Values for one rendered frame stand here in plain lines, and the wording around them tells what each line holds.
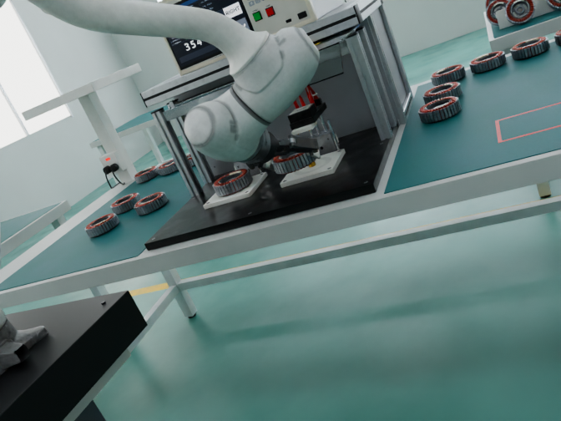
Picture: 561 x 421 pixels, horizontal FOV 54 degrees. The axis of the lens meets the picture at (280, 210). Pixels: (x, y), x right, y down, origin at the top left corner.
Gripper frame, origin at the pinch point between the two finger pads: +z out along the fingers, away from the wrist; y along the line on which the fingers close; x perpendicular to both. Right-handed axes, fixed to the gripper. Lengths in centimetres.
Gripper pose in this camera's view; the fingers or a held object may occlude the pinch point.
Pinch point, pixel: (293, 158)
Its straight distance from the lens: 137.3
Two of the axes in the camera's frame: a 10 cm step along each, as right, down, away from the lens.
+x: -1.8, -9.7, 1.5
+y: 8.8, -2.3, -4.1
